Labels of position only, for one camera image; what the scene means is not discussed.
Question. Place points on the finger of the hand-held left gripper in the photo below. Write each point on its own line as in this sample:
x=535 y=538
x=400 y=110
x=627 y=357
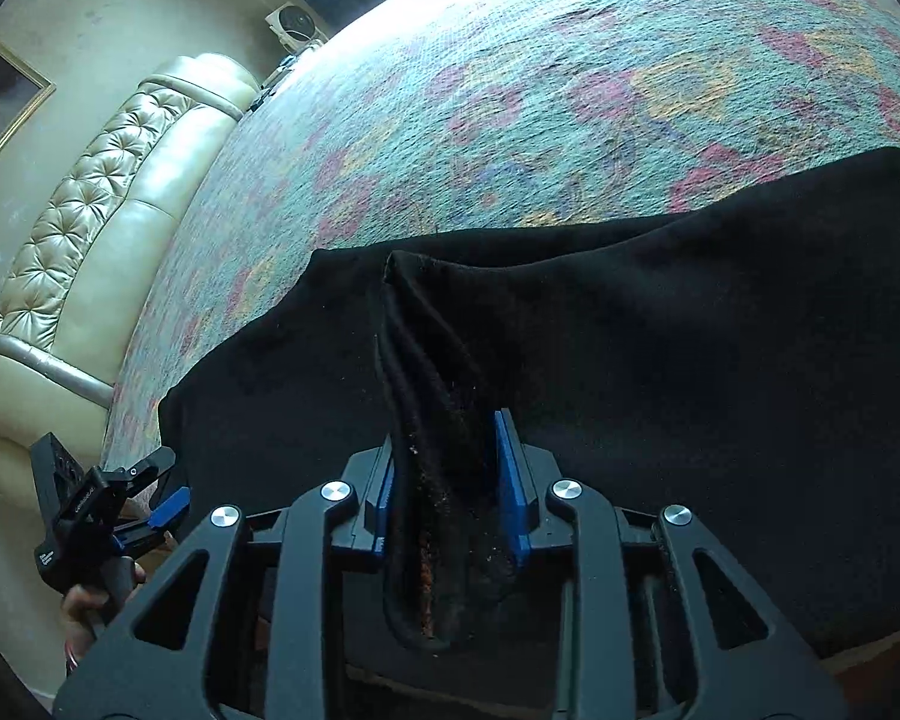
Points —
x=150 y=465
x=169 y=506

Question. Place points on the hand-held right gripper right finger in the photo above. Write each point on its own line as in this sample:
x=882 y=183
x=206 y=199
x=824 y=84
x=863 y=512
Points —
x=508 y=480

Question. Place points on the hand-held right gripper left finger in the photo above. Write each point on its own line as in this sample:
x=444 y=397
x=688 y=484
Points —
x=385 y=499

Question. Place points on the black pants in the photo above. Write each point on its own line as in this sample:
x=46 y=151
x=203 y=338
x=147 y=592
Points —
x=720 y=352

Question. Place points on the person's left hand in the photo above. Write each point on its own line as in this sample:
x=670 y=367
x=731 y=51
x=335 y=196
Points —
x=82 y=604

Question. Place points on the cream tufted leather headboard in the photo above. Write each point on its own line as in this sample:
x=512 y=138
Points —
x=157 y=195

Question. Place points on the floral teal blanket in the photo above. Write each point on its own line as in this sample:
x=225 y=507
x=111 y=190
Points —
x=570 y=90

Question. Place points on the white fan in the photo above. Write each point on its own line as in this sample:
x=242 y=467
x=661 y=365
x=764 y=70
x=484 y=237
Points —
x=294 y=26

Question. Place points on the gold framed wall picture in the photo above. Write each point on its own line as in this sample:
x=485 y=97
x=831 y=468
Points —
x=4 y=101

